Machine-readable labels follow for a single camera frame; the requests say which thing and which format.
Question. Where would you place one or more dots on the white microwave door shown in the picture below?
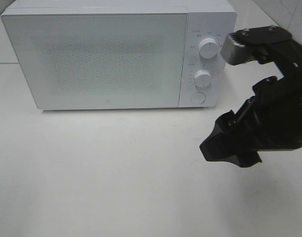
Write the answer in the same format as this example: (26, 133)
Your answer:
(100, 61)

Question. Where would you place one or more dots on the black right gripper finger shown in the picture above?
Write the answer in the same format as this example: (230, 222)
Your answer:
(229, 143)

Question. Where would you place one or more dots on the upper white power knob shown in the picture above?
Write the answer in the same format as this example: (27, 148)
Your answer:
(208, 47)

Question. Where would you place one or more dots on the white timer knob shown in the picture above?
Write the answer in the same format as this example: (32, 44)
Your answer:
(202, 78)

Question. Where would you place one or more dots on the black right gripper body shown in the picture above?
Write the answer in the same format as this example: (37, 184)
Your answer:
(272, 118)

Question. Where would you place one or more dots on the white microwave oven body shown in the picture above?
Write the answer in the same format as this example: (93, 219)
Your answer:
(205, 18)

